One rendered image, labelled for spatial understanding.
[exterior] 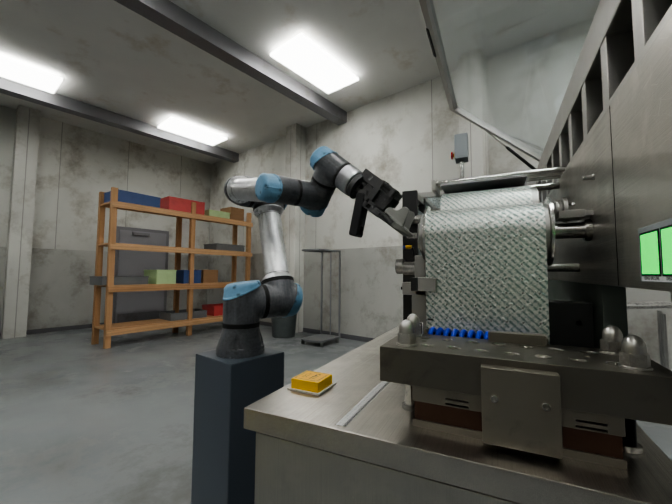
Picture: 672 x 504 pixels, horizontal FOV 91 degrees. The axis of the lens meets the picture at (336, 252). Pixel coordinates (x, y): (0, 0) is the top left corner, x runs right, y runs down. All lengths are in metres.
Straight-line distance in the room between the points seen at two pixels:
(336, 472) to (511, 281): 0.49
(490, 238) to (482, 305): 0.14
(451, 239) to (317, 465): 0.51
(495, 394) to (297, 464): 0.35
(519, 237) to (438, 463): 0.45
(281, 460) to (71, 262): 7.99
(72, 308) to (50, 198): 2.21
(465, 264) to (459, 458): 0.38
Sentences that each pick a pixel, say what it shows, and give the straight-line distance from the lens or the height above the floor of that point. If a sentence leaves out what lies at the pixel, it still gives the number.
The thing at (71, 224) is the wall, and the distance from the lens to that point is 8.56.
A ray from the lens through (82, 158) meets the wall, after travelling 8.85.
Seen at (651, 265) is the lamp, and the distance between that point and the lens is 0.55.
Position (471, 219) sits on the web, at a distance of 0.78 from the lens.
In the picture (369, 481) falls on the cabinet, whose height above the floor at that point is 0.83.
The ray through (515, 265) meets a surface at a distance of 0.77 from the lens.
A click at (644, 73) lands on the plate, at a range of 0.62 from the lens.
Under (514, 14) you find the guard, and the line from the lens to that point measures 1.09.
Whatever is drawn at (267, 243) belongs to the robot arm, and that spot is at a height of 1.26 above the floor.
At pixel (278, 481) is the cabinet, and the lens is 0.73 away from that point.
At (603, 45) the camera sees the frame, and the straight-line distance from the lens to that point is 0.84.
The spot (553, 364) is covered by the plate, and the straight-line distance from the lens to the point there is 0.59.
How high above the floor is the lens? 1.16
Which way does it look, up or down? 4 degrees up
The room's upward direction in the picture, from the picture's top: straight up
